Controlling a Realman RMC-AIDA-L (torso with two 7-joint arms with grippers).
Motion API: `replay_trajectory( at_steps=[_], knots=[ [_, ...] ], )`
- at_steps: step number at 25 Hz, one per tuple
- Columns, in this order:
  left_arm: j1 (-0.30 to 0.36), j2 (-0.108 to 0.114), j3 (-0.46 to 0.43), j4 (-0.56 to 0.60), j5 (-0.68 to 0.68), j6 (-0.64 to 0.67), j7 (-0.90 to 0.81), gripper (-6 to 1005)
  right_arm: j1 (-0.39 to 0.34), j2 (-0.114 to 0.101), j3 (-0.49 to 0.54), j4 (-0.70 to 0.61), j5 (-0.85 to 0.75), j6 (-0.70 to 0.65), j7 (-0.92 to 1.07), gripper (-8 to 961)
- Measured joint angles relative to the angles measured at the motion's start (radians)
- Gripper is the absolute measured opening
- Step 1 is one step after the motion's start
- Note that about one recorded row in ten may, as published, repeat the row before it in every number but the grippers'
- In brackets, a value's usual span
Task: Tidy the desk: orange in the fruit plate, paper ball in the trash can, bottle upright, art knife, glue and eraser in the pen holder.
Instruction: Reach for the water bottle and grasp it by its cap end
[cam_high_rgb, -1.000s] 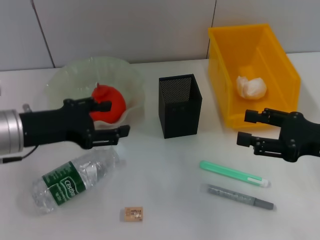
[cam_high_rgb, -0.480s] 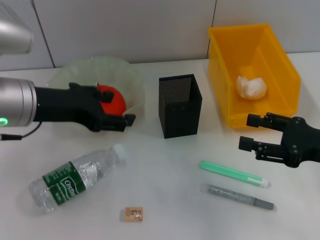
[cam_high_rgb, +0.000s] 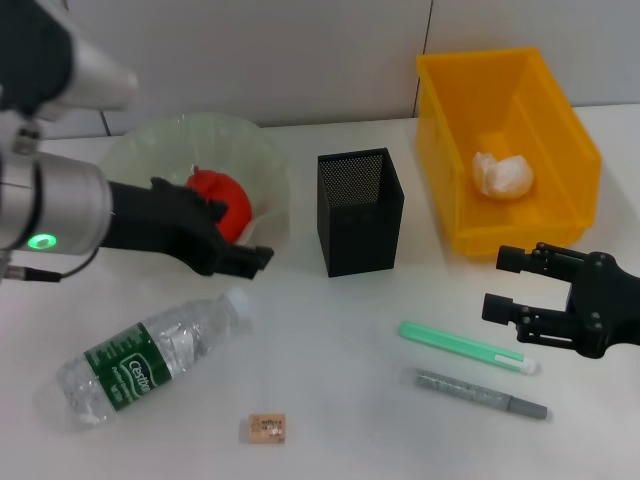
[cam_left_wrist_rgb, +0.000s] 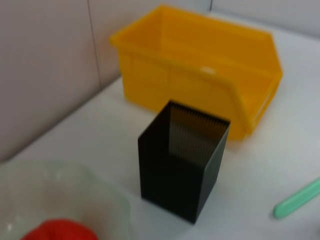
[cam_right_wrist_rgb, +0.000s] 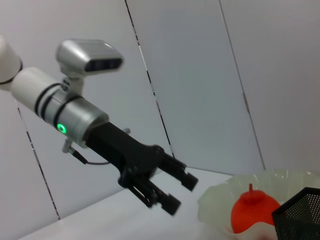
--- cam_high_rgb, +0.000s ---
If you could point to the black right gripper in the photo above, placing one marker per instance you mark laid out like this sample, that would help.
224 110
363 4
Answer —
605 310

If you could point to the white paper ball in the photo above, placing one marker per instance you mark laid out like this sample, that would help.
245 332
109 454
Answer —
505 175

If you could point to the clear green-label water bottle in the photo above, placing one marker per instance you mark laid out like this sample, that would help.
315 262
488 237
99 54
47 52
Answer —
145 360

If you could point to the small tan eraser block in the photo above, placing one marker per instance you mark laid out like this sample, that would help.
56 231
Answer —
267 428

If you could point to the red-orange toy orange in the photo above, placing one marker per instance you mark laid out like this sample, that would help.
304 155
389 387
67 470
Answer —
237 210

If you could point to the pale green glass fruit plate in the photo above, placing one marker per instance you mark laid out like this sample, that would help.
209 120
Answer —
225 145

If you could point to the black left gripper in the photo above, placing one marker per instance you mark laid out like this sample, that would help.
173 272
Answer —
160 225

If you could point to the yellow plastic bin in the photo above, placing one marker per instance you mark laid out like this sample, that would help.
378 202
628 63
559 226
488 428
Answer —
550 215

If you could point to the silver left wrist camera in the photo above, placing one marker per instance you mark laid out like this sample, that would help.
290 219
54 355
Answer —
95 80

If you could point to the grey marker pen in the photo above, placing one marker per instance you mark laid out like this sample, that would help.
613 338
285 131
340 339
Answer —
475 392

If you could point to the mint green pen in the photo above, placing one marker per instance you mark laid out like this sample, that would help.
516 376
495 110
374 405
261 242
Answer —
460 347

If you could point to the black mesh pen holder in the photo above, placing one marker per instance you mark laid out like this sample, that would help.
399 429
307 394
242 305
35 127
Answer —
360 235

